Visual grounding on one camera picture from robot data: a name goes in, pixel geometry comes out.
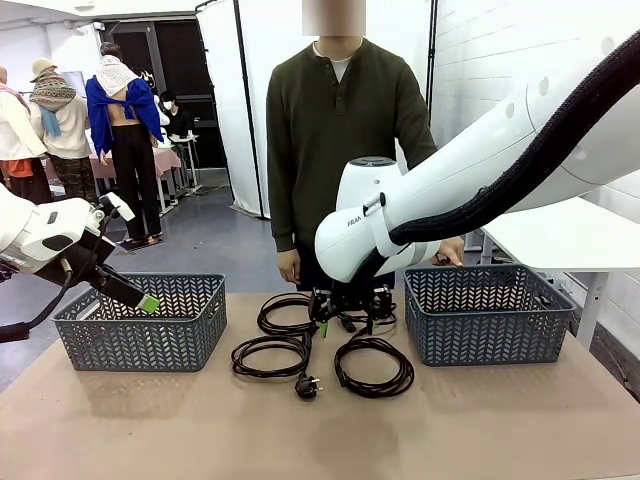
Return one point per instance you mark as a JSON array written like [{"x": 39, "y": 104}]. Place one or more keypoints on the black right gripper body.
[{"x": 352, "y": 300}]

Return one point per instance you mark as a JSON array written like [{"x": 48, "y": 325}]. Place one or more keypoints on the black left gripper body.
[{"x": 92, "y": 260}]

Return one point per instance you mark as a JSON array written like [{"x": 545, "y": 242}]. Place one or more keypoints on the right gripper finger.
[
  {"x": 381, "y": 302},
  {"x": 320, "y": 307}
]

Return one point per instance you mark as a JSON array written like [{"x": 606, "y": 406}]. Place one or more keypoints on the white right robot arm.
[{"x": 450, "y": 170}]

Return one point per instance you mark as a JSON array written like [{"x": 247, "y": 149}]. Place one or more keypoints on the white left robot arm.
[{"x": 20, "y": 230}]

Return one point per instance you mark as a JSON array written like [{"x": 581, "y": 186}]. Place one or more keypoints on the person's right forearm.
[{"x": 282, "y": 215}]

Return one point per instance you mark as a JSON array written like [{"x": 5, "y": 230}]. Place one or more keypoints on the person's right hand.
[{"x": 290, "y": 267}]

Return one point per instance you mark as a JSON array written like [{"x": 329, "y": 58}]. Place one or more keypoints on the person's left hand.
[{"x": 454, "y": 252}]

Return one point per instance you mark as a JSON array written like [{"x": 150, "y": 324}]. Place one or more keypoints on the grey plastic lattice basket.
[
  {"x": 490, "y": 345},
  {"x": 150, "y": 345}
]

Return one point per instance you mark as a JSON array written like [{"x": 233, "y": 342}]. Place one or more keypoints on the mannequin with blue shirt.
[{"x": 125, "y": 160}]

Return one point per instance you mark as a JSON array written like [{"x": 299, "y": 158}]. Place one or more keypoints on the table with pink cloth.
[{"x": 167, "y": 160}]

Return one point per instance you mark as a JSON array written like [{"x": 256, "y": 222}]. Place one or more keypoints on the mannequin with hat and scarf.
[{"x": 65, "y": 130}]

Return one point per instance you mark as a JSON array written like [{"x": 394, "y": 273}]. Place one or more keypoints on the mannequin in white coat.
[{"x": 15, "y": 135}]

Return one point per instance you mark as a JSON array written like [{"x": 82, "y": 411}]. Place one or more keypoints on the masked person in black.
[{"x": 175, "y": 122}]

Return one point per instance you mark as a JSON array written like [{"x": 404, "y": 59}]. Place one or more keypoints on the person in green sweater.
[{"x": 320, "y": 125}]

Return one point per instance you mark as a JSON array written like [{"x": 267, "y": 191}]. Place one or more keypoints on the white partition screen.
[{"x": 250, "y": 100}]

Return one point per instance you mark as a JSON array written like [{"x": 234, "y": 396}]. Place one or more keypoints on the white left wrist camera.
[{"x": 120, "y": 206}]

